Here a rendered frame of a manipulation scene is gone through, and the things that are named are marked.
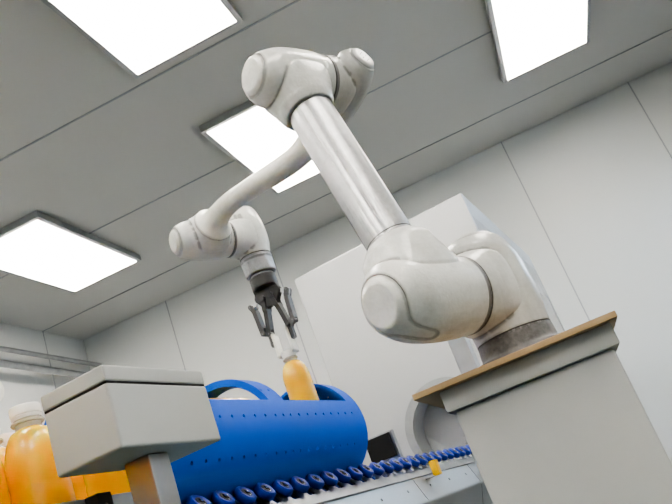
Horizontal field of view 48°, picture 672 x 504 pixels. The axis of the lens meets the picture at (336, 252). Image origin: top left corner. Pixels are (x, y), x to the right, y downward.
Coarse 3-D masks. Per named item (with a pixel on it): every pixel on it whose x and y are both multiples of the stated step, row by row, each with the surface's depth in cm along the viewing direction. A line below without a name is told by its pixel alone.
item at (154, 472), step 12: (144, 456) 92; (156, 456) 93; (168, 456) 95; (132, 468) 92; (144, 468) 92; (156, 468) 92; (168, 468) 94; (132, 480) 92; (144, 480) 91; (156, 480) 91; (168, 480) 93; (132, 492) 92; (144, 492) 91; (156, 492) 90; (168, 492) 92
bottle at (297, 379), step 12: (288, 360) 200; (300, 360) 200; (288, 372) 197; (300, 372) 197; (288, 384) 196; (300, 384) 195; (312, 384) 197; (288, 396) 198; (300, 396) 194; (312, 396) 195
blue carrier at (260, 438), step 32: (224, 384) 168; (256, 384) 167; (320, 384) 204; (224, 416) 142; (256, 416) 153; (288, 416) 164; (320, 416) 178; (352, 416) 195; (224, 448) 139; (256, 448) 149; (288, 448) 160; (320, 448) 174; (352, 448) 191; (192, 480) 130; (224, 480) 139; (256, 480) 150; (288, 480) 163
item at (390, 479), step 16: (448, 464) 255; (464, 464) 268; (352, 480) 188; (368, 480) 195; (384, 480) 202; (400, 480) 209; (256, 496) 149; (304, 496) 162; (320, 496) 167; (336, 496) 172
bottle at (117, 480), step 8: (112, 472) 103; (120, 472) 103; (88, 480) 103; (96, 480) 103; (104, 480) 102; (112, 480) 102; (120, 480) 103; (88, 488) 103; (96, 488) 102; (104, 488) 102; (112, 488) 102; (120, 488) 102; (128, 488) 103; (88, 496) 103
